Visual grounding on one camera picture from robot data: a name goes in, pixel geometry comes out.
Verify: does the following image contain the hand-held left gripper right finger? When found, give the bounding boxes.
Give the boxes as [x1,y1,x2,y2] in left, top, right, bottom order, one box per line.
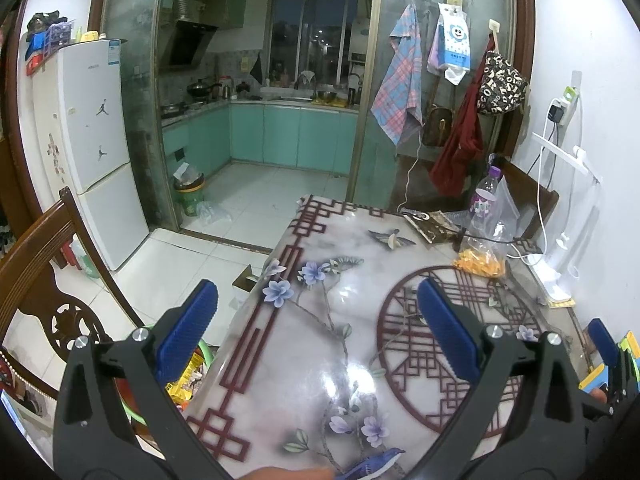
[405,277,588,480]

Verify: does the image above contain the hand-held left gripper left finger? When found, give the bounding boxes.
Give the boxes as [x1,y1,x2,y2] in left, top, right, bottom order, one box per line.
[52,279,236,480]

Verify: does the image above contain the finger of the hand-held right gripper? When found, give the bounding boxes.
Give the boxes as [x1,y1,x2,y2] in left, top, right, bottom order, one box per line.
[587,316,622,370]
[607,347,640,413]

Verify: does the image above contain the red basin with green rim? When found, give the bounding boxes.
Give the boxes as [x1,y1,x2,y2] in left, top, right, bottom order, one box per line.
[114,340,217,441]

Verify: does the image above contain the yellow snack packet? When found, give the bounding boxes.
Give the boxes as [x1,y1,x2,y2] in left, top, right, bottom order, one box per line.
[166,351,205,406]

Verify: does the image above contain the person's left hand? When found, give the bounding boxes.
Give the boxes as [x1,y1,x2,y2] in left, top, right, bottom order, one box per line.
[247,466,336,480]

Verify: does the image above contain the yellow green plastic item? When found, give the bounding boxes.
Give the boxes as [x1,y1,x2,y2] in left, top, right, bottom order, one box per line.
[579,332,640,392]

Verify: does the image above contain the small cardboard box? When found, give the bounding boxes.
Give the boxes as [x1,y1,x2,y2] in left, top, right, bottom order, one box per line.
[232,264,261,293]

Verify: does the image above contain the clear bag of orange snacks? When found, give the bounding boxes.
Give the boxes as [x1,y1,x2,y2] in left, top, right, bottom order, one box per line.
[452,232,508,278]

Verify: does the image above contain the white desk lamp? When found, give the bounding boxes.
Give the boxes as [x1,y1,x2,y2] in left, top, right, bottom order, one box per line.
[529,132,602,307]

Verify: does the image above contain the dark brown patterned packet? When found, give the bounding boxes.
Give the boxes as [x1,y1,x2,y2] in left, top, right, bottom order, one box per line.
[402,208,466,245]

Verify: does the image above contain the green detergent bottle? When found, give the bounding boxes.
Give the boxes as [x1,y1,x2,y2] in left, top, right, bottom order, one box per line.
[70,237,101,280]

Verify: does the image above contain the green kitchen waste bin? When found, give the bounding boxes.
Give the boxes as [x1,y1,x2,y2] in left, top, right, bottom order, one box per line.
[172,162,206,218]

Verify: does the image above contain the plastic bottle with purple label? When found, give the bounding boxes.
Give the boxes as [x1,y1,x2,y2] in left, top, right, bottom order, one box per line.
[467,165,503,233]

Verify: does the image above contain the clear plastic zip bag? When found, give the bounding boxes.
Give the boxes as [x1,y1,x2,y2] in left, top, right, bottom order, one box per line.
[480,175,523,241]

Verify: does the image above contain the red bottle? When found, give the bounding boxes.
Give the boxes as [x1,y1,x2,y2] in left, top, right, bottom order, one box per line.
[60,240,81,271]

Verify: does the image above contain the plain wooden chair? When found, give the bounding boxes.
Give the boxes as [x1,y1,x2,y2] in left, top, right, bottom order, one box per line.
[500,157,560,241]

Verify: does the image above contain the carved wooden chair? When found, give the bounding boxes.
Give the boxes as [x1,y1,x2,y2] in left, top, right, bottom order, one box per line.
[0,187,146,401]

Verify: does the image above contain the red garment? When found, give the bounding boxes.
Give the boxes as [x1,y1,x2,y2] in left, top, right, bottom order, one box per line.
[430,67,488,197]

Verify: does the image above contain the glass sliding door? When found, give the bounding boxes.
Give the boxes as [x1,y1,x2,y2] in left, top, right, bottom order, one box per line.
[347,0,521,211]

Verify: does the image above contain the brown handbag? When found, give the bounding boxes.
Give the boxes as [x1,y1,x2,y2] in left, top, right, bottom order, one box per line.
[422,105,455,147]

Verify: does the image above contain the white refrigerator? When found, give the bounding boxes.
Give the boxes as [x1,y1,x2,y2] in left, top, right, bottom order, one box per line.
[32,39,151,273]

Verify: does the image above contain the teal kitchen cabinets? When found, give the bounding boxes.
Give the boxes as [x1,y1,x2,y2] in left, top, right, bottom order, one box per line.
[161,101,361,181]

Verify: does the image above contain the black wok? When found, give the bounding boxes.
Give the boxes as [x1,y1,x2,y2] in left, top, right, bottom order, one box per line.
[186,77,223,98]

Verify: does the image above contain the plaid towel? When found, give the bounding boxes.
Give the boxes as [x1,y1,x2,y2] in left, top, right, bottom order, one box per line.
[371,2,425,147]

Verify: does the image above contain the letter print fabric bag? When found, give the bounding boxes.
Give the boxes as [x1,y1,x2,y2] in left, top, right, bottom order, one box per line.
[477,51,530,116]

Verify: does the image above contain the black range hood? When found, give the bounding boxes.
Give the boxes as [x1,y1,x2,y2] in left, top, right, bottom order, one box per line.
[165,20,219,67]

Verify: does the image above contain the blue white smiley bag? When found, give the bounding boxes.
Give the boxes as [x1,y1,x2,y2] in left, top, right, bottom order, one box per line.
[426,2,472,86]

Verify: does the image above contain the white water heater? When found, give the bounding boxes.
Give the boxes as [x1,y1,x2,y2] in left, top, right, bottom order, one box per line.
[349,17,373,61]

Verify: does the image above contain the purple plastic basket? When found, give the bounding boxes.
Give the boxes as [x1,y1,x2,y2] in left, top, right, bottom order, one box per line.
[27,22,76,58]

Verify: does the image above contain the kitchen window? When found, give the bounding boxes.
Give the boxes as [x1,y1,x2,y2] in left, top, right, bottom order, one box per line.
[270,0,361,86]

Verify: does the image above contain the dark cloth bundle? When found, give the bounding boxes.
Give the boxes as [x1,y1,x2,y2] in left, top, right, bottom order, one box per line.
[26,11,68,36]

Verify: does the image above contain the wall socket with chargers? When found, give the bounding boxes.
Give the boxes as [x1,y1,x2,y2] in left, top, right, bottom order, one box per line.
[546,86,581,126]

